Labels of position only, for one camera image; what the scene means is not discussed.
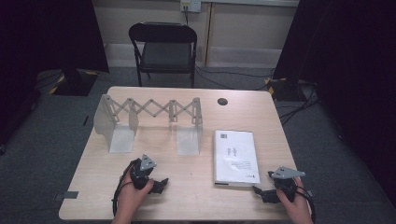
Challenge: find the white wall socket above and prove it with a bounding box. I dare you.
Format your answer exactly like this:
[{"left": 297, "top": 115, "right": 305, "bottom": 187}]
[{"left": 179, "top": 0, "right": 203, "bottom": 14}]

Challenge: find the black stand base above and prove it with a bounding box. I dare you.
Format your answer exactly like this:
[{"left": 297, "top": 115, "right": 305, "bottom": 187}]
[
  {"left": 266, "top": 77, "right": 314, "bottom": 103},
  {"left": 49, "top": 68, "right": 100, "bottom": 97}
]

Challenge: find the white expandable metal book rack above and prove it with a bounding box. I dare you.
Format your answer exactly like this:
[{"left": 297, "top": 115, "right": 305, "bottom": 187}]
[{"left": 92, "top": 93, "right": 205, "bottom": 157}]

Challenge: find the black folding chair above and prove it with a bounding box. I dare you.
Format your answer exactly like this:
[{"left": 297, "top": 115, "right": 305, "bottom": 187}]
[{"left": 128, "top": 21, "right": 198, "bottom": 89}]

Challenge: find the white book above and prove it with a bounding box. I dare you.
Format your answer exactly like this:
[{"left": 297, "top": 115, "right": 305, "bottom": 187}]
[{"left": 212, "top": 129, "right": 262, "bottom": 188}]

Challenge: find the grey tape strip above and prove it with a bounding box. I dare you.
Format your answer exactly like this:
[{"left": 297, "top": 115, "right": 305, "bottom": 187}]
[{"left": 54, "top": 190, "right": 79, "bottom": 202}]

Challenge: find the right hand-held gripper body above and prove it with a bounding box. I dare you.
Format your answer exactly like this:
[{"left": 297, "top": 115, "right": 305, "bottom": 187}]
[{"left": 267, "top": 165, "right": 307, "bottom": 203}]

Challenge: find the person's right hand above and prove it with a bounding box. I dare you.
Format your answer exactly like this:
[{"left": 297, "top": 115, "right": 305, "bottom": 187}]
[{"left": 276, "top": 176, "right": 313, "bottom": 219}]

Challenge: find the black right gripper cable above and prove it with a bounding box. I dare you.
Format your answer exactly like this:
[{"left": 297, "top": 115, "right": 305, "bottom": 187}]
[{"left": 294, "top": 185, "right": 317, "bottom": 224}]

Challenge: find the black curtain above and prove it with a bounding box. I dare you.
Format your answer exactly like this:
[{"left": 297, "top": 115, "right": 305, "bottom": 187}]
[
  {"left": 273, "top": 0, "right": 396, "bottom": 200},
  {"left": 0, "top": 0, "right": 110, "bottom": 147}
]

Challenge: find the person's left hand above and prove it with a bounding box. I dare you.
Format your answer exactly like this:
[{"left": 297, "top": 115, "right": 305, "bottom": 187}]
[{"left": 115, "top": 176, "right": 156, "bottom": 217}]

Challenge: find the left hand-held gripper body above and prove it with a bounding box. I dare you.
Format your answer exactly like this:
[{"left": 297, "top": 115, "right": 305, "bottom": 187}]
[{"left": 129, "top": 153, "right": 158, "bottom": 190}]

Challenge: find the bundle of black floor cables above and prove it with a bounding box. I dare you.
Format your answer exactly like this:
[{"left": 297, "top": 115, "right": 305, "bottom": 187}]
[{"left": 276, "top": 81, "right": 322, "bottom": 126}]

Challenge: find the black power cable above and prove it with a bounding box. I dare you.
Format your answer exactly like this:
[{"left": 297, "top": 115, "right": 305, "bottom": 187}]
[{"left": 184, "top": 5, "right": 276, "bottom": 91}]

